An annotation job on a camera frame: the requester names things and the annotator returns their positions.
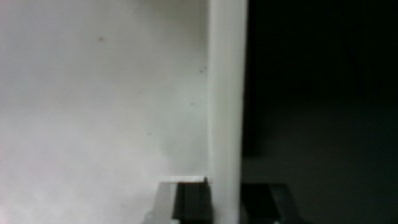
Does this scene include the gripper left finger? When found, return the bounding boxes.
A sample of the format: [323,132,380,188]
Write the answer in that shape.
[142,181,213,224]

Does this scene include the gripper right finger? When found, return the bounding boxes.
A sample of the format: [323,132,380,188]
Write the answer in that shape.
[240,183,302,224]

